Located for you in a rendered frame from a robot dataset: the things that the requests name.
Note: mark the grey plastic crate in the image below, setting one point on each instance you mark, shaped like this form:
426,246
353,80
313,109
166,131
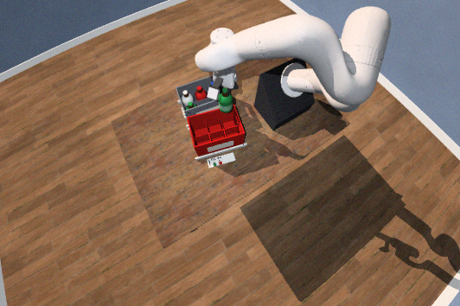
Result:
202,107

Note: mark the white paper pick list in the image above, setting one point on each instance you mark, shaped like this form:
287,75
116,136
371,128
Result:
227,158

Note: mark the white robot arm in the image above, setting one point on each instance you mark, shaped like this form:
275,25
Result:
347,70

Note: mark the red bottle with pink label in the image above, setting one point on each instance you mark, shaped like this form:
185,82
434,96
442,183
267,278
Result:
200,94

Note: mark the red crate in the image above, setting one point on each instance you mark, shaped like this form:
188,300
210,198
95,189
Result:
224,130

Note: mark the green bottle with light green label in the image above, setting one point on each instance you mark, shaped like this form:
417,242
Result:
225,102

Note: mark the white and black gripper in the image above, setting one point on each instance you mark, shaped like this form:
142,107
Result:
229,81

